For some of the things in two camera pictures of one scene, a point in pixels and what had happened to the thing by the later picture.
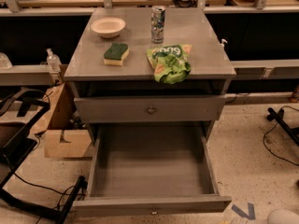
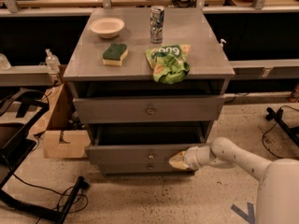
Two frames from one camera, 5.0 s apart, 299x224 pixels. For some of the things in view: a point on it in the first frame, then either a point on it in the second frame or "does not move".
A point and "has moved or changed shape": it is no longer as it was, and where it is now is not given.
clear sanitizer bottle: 53,62 does not move
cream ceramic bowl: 107,27 does not move
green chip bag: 170,63 does not move
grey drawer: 151,169 has moved or changed shape
